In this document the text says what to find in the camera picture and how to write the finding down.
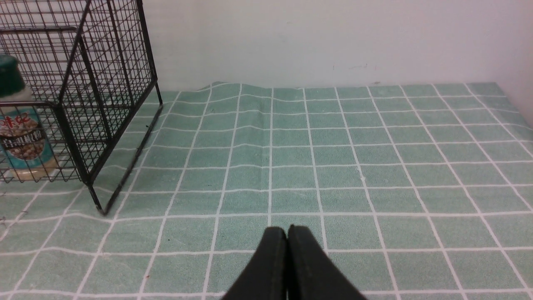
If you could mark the green checkered tablecloth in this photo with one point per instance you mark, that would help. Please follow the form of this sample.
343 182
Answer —
416 192

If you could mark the black wire mesh shelf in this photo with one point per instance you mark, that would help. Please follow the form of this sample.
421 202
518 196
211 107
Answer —
90 67

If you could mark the green cap seasoning bottle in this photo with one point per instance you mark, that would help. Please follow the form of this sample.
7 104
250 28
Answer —
23 137

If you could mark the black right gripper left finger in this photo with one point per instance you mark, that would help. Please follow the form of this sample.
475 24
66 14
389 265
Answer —
263 276

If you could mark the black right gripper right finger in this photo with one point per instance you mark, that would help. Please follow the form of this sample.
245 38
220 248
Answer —
311 275

